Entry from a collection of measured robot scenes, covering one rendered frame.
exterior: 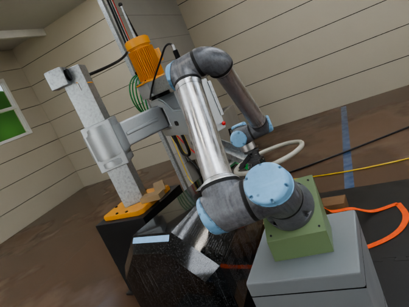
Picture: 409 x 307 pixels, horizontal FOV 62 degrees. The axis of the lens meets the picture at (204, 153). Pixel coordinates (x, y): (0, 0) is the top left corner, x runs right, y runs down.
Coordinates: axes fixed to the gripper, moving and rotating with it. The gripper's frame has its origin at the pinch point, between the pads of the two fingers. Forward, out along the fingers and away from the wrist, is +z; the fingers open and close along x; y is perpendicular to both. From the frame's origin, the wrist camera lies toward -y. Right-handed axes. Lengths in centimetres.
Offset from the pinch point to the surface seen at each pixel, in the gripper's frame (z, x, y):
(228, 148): -13, 52, -43
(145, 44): -120, 84, -98
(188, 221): 6, -25, -43
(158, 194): 0, 24, -107
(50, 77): -121, 6, -138
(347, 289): 14, -79, 58
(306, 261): 7, -72, 45
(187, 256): 18, -45, -38
